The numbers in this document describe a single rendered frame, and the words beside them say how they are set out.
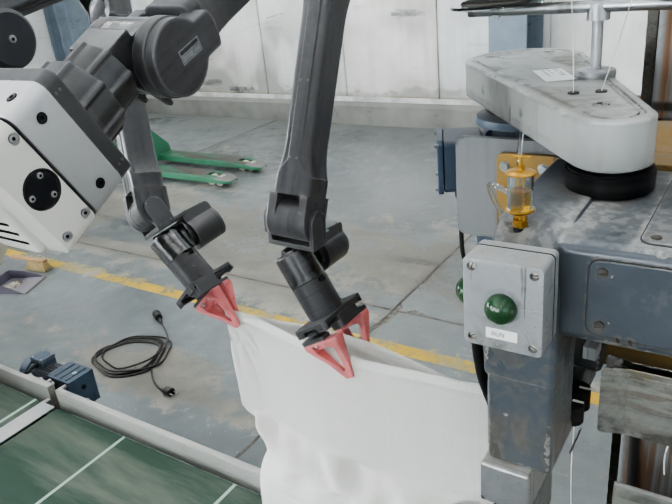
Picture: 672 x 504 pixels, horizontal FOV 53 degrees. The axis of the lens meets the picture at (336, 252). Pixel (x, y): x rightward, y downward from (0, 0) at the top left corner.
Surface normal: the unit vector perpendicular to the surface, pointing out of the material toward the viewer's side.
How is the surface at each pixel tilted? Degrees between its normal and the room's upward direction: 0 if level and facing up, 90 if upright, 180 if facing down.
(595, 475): 0
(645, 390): 90
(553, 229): 29
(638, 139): 90
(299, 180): 68
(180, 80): 93
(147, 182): 62
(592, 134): 90
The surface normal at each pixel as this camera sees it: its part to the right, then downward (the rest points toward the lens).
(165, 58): 0.85, 0.18
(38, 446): -0.10, -0.91
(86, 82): 0.42, -0.27
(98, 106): 0.76, 0.03
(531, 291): -0.54, 0.39
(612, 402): -0.30, 0.41
